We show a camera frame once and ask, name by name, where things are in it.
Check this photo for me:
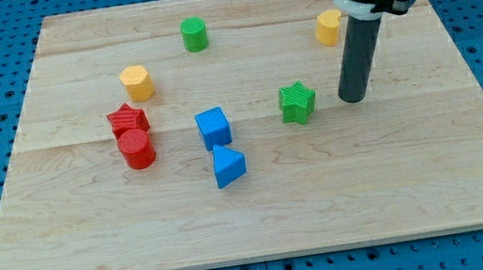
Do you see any blue cube block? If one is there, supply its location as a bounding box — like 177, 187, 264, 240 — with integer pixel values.
194, 107, 233, 151

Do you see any yellow hexagon block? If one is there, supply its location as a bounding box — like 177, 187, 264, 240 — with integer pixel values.
119, 65, 155, 102

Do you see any green star block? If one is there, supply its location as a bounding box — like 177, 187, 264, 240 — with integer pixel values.
279, 81, 316, 125

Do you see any yellow heart block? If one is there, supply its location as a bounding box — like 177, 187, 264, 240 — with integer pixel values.
315, 9, 342, 47

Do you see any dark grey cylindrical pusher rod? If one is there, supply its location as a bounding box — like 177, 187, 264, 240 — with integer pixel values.
338, 17, 381, 103

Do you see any green cylinder block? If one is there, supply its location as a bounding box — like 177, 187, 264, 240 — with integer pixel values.
180, 16, 209, 53

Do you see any red star block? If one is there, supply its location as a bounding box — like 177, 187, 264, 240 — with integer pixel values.
105, 103, 151, 139

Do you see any red cylinder block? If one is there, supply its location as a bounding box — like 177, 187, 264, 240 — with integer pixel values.
117, 128, 157, 170

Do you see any wooden board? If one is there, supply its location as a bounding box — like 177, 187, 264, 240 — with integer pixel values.
0, 0, 483, 270

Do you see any blue triangle block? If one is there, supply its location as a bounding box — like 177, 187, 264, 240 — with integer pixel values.
212, 145, 247, 188

